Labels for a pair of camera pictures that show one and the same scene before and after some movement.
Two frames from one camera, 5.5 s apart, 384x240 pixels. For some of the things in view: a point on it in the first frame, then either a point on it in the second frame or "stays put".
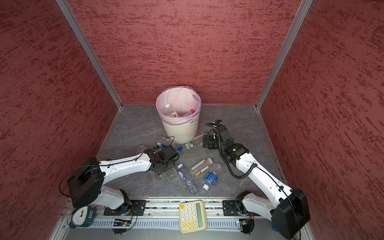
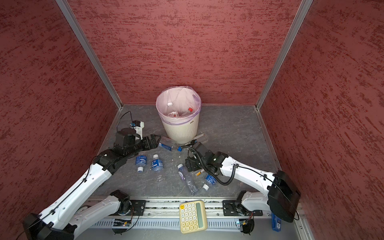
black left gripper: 171,163 → 154,144
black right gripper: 211,139 → 191,161
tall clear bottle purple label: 187,177 stays put
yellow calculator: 192,216 stays put
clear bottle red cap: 192,111 stays put
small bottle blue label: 211,178 stays put
